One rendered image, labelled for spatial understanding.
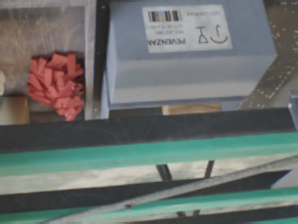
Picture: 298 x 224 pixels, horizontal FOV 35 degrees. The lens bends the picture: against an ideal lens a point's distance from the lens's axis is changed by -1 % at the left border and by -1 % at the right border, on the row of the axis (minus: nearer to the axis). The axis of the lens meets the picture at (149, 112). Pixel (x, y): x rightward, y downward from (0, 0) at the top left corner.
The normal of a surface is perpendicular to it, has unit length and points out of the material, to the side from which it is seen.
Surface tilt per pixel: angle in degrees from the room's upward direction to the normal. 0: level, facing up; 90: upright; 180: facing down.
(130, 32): 90
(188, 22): 90
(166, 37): 90
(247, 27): 90
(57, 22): 0
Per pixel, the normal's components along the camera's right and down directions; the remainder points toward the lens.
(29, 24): 0.12, 0.91
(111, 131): 0.13, -0.41
